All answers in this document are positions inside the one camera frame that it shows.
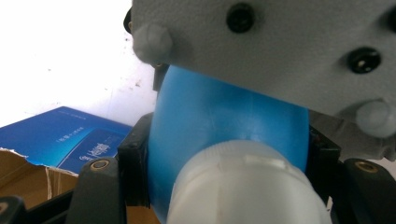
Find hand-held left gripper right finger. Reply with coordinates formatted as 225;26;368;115
305;123;343;203

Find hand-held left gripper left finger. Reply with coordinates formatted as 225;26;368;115
117;112;154;208

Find blue cardboard box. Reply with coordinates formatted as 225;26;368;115
0;105;163;224

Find blue bottle with white cap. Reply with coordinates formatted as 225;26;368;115
147;64;333;224

